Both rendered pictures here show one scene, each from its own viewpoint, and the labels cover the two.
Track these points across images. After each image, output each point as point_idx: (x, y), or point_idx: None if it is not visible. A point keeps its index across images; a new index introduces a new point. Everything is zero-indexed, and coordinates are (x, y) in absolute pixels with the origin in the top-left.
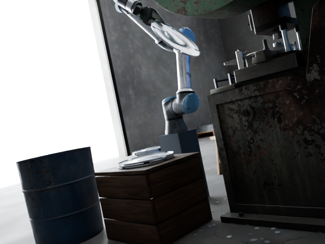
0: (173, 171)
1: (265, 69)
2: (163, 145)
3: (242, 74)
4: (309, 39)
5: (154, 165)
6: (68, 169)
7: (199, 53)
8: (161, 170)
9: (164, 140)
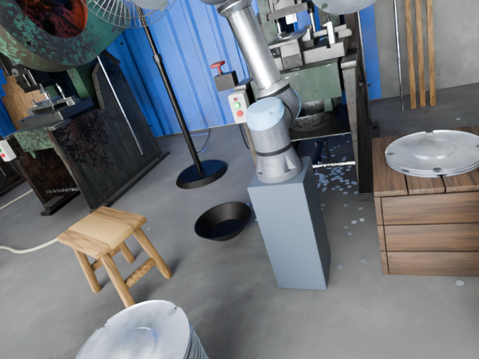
0: None
1: (346, 43)
2: (308, 196)
3: (345, 46)
4: (355, 21)
5: (458, 130)
6: None
7: (330, 12)
8: None
9: (306, 183)
